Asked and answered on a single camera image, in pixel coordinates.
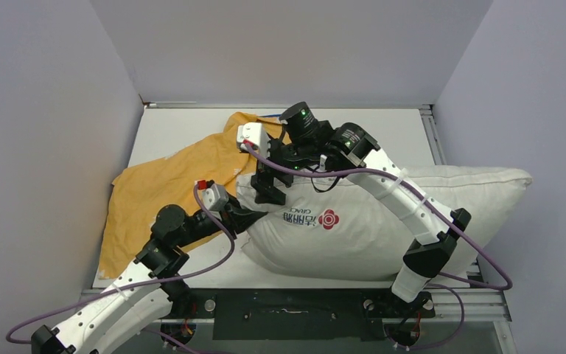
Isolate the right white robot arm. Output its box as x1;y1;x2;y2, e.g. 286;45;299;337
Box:
236;102;472;316

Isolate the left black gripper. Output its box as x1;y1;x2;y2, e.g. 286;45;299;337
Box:
175;192;267;248

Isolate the white pillow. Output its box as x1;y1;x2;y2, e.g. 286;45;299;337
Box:
235;165;532;281

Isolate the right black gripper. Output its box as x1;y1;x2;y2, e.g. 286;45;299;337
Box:
251;135;315;204

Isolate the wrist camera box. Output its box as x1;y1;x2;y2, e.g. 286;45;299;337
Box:
236;122;270;157
196;180;230;212

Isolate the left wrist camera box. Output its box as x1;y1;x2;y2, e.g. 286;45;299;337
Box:
196;180;230;212

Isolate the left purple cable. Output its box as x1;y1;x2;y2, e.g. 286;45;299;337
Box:
5;183;237;354

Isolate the purple cable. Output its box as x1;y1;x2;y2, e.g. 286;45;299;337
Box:
243;142;514;352
5;183;237;354

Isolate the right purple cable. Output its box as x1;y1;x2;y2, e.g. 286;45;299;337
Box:
243;142;514;352

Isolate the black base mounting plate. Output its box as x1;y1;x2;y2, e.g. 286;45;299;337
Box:
173;288;436;341

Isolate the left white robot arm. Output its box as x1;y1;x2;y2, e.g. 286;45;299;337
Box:
31;198;266;353

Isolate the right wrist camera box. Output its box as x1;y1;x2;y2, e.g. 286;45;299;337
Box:
236;122;270;157

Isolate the yellow and blue pillowcase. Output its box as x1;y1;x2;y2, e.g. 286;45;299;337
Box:
97;108;282;280

